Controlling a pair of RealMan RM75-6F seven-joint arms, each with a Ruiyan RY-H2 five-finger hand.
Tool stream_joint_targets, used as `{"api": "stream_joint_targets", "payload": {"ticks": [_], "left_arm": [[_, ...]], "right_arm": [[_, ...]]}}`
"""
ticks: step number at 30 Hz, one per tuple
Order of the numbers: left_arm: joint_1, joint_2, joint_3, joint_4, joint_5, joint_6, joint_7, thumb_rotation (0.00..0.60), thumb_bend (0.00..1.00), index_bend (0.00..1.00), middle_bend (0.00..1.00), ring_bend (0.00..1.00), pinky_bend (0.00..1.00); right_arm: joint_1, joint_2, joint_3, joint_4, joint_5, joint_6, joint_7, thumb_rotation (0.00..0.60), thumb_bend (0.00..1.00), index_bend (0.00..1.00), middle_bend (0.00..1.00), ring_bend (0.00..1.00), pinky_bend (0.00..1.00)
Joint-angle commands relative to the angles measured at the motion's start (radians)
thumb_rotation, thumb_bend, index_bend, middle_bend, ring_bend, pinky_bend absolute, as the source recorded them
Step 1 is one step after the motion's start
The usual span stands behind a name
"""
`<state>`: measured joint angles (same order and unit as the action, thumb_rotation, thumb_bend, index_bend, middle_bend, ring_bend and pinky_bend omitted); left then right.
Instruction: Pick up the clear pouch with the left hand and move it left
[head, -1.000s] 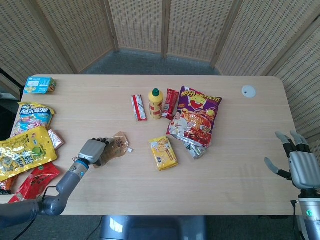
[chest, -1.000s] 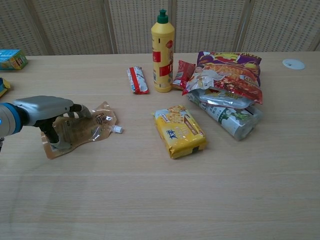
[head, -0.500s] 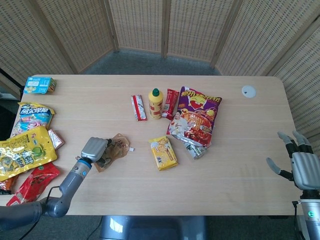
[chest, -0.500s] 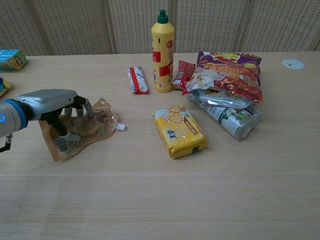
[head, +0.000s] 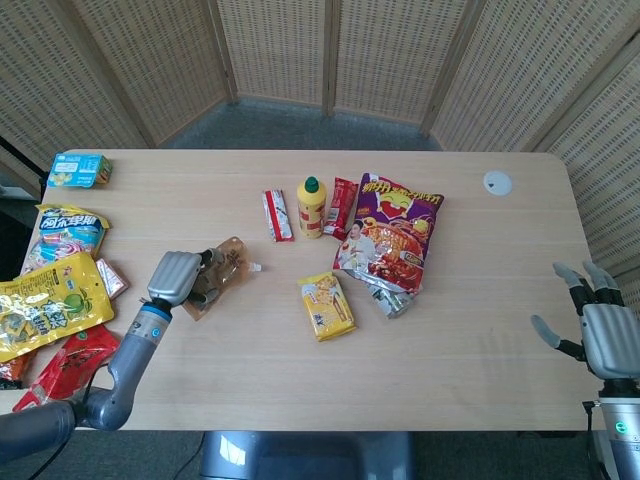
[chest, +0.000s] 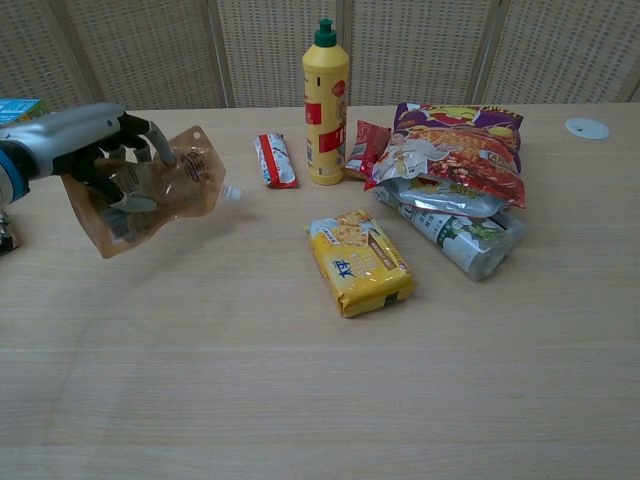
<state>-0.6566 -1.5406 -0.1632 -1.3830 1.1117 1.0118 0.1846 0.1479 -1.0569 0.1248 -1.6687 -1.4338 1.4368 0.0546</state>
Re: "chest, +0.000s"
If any yellow bottle green cap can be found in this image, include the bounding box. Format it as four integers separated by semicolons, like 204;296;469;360
301;17;352;187

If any brown spouted pouch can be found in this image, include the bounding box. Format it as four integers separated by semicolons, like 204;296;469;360
61;124;247;260

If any silver crinkled snack bag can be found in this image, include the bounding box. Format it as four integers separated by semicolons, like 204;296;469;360
373;173;502;219

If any silver foil packet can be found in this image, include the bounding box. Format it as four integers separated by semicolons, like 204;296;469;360
394;198;527;283

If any yellow cracker pack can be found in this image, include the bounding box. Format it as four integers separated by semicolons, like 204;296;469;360
302;208;416;320

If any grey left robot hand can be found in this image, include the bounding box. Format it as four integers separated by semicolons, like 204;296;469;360
19;103;178;214

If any white table grommet cap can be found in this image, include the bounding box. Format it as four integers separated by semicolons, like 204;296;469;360
564;117;612;141

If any blue carton box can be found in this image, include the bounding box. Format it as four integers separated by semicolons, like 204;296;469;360
0;96;49;127

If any purple chip bag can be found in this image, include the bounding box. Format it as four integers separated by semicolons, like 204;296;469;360
363;101;528;211

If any woven bamboo folding screen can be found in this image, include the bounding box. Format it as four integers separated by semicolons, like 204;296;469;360
0;0;640;110

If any white red snack packet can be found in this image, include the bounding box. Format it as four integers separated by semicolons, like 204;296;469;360
252;131;300;190

